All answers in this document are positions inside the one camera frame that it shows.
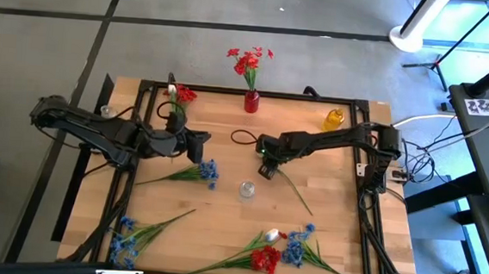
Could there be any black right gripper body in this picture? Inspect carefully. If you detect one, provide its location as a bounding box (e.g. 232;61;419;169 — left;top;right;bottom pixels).
254;129;297;166

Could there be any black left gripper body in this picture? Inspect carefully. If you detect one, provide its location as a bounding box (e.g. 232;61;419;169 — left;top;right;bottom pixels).
141;109;192;160

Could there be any blue artificial flower bunch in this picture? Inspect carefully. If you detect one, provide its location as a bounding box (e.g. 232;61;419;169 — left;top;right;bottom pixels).
105;202;197;274
280;220;369;274
135;153;221;192

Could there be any red artificial flower bunch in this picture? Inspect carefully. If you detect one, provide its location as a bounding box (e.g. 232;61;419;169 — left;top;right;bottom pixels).
224;43;275;95
187;226;289;274
161;82;200;120

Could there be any clear ribbed glass vase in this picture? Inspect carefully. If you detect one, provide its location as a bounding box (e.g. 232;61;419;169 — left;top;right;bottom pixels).
238;179;257;204

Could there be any red glass vase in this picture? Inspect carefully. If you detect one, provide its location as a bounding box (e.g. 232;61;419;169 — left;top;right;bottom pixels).
243;89;261;115

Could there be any yellow glass vase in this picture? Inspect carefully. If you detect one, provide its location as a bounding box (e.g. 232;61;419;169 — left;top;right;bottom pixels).
321;106;347;134

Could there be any small clear glass bottle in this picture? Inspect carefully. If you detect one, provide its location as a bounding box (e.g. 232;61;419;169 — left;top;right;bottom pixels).
98;103;116;120

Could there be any grey power strip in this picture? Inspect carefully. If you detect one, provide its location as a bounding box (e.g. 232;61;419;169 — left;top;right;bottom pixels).
386;166;411;184

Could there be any white column with round base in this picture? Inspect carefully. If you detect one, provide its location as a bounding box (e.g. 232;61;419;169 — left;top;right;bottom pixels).
387;0;454;56

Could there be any black tripod stand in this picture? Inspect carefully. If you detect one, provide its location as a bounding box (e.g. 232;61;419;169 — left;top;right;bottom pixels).
399;0;489;96

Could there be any black desk with label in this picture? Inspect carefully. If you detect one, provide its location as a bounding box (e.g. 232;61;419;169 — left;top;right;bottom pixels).
441;80;489;199

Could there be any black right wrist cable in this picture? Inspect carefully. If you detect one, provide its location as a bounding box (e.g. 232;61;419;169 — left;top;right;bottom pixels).
229;128;268;148

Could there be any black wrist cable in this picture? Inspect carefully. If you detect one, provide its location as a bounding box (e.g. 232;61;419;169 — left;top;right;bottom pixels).
229;128;268;148
155;99;180;121

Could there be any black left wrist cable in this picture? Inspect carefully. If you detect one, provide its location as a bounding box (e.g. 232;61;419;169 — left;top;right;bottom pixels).
155;99;180;121

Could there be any white floor cable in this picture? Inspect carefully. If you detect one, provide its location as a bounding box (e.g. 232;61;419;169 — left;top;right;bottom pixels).
391;109;461;132

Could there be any black desk base frame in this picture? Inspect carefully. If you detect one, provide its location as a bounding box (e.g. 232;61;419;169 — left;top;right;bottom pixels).
398;165;489;274

